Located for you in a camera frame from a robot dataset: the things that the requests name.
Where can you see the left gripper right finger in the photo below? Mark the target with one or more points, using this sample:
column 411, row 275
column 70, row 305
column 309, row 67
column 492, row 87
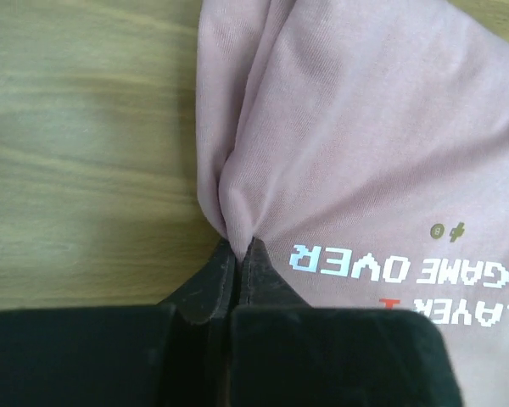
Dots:
column 286, row 353

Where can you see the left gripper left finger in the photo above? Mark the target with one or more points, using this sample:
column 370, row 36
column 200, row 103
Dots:
column 165, row 354

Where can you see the pink t-shirt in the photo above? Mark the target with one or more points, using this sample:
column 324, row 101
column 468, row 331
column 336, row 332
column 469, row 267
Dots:
column 366, row 143

